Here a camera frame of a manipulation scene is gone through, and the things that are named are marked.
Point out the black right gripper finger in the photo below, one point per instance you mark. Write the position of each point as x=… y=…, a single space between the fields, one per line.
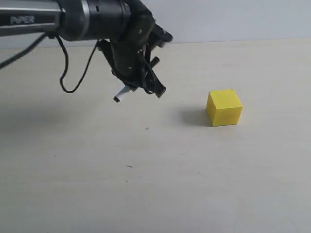
x=123 y=79

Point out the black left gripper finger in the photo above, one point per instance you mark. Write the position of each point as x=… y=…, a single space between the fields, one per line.
x=151 y=84

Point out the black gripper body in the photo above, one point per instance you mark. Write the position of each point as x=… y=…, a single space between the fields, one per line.
x=129 y=53

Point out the black and white marker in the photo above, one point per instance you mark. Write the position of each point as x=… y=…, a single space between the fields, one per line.
x=122 y=93

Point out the yellow cube block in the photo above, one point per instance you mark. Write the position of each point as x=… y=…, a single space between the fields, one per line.
x=224 y=107

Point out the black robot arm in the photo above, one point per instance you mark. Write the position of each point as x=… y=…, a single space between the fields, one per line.
x=125 y=31

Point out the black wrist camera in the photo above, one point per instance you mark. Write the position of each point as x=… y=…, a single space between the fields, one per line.
x=159 y=37

